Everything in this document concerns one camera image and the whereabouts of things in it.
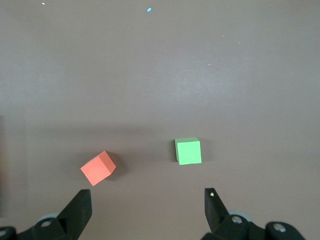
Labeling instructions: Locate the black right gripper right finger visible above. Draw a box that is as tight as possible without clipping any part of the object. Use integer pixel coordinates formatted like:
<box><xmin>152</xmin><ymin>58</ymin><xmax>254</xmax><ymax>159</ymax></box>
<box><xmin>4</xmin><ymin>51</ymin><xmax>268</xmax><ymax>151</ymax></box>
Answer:
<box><xmin>201</xmin><ymin>187</ymin><xmax>308</xmax><ymax>240</ymax></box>

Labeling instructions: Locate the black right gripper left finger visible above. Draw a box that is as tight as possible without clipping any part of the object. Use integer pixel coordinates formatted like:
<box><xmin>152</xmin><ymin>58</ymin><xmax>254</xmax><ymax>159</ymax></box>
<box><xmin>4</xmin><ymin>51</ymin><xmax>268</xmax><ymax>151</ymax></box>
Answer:
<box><xmin>0</xmin><ymin>189</ymin><xmax>93</xmax><ymax>240</ymax></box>

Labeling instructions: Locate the orange foam block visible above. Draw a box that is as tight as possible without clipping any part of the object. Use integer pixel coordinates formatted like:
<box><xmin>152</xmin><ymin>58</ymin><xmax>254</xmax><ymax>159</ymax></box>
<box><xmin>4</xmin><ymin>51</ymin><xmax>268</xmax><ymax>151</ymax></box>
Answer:
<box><xmin>80</xmin><ymin>150</ymin><xmax>117</xmax><ymax>187</ymax></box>

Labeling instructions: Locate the green foam block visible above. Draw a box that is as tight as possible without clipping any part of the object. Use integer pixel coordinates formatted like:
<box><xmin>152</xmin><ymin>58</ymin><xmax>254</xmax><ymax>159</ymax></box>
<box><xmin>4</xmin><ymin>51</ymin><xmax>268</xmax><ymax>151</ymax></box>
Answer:
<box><xmin>174</xmin><ymin>136</ymin><xmax>203</xmax><ymax>166</ymax></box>

